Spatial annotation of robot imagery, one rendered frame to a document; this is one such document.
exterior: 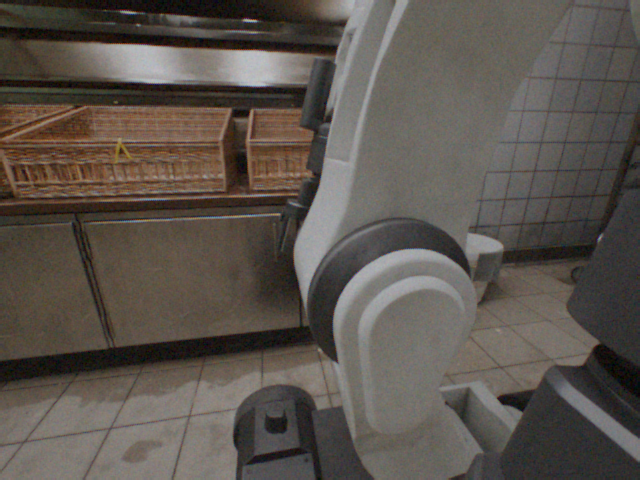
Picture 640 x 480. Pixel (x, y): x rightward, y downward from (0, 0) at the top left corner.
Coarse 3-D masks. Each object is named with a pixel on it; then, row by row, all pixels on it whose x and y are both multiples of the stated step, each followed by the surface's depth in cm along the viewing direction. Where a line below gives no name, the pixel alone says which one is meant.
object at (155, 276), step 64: (256, 192) 91; (0, 256) 79; (64, 256) 82; (128, 256) 86; (192, 256) 89; (256, 256) 93; (0, 320) 85; (64, 320) 88; (128, 320) 92; (192, 320) 96; (256, 320) 100
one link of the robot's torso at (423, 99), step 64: (384, 0) 26; (448, 0) 17; (512, 0) 18; (384, 64) 19; (448, 64) 20; (512, 64) 20; (384, 128) 21; (448, 128) 21; (320, 192) 30; (384, 192) 22; (448, 192) 23; (320, 256) 23; (448, 256) 22; (320, 320) 23
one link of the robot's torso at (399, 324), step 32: (384, 256) 21; (416, 256) 20; (352, 288) 20; (384, 288) 20; (416, 288) 20; (448, 288) 20; (352, 320) 20; (384, 320) 20; (416, 320) 20; (448, 320) 21; (352, 352) 21; (384, 352) 21; (416, 352) 21; (448, 352) 22; (352, 384) 22; (384, 384) 22; (416, 384) 22; (352, 416) 24; (384, 416) 23; (416, 416) 24; (448, 416) 32; (384, 448) 31; (416, 448) 33; (448, 448) 34; (480, 448) 42
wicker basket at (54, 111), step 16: (0, 112) 109; (16, 112) 110; (32, 112) 110; (48, 112) 111; (64, 112) 107; (0, 128) 109; (16, 128) 86; (0, 160) 81; (0, 176) 81; (0, 192) 81
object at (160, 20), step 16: (0, 16) 104; (16, 16) 104; (32, 16) 105; (48, 16) 106; (64, 16) 107; (80, 16) 107; (96, 16) 108; (112, 16) 109; (128, 16) 110; (144, 16) 111; (160, 16) 112; (176, 16) 113; (272, 32) 120; (288, 32) 121; (304, 32) 122; (320, 32) 123; (336, 32) 124
